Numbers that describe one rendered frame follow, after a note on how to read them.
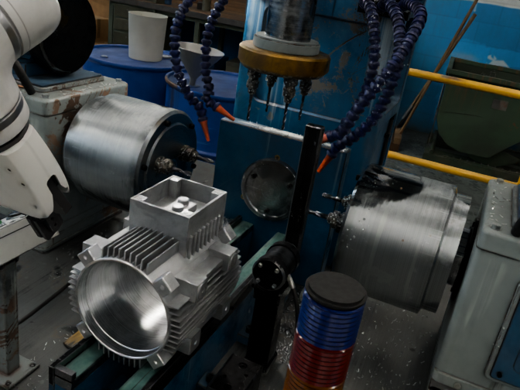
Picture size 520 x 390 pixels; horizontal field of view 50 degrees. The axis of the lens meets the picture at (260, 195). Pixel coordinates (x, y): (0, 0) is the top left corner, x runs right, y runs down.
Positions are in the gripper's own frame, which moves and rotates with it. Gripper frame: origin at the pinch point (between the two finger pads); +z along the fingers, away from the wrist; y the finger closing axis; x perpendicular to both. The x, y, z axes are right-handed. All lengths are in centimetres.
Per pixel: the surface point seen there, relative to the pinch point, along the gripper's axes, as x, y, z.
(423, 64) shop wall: 467, -14, 318
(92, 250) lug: 3.3, 0.7, 10.7
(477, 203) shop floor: 278, 67, 292
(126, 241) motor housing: 6.1, 4.7, 10.3
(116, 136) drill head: 35.4, -21.3, 25.9
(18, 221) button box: 4.2, -14.1, 12.4
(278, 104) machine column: 67, 1, 37
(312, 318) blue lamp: -2.2, 35.0, -4.3
